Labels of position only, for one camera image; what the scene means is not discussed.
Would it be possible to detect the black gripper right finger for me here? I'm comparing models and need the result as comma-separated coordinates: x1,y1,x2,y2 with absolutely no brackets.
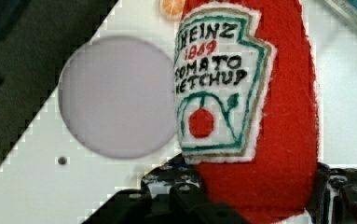
306,162,357,224

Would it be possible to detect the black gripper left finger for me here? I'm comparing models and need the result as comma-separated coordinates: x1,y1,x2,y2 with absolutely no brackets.
82,155,248,224

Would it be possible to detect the red plush ketchup bottle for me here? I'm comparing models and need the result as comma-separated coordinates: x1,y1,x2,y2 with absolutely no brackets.
173,0,318,224

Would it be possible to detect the lilac round plate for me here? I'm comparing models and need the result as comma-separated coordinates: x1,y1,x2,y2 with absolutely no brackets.
59,35,175,159

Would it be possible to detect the orange slice toy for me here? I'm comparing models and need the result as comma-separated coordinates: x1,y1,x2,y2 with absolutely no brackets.
159,0,185,17

